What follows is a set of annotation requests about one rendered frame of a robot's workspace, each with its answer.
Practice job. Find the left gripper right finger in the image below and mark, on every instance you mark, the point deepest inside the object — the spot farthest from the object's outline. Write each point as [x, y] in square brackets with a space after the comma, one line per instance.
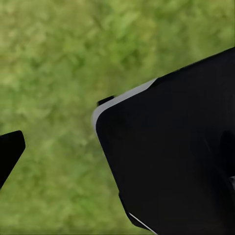
[227, 146]

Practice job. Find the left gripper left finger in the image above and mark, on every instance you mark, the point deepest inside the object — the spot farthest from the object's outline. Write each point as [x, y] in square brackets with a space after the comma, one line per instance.
[12, 146]

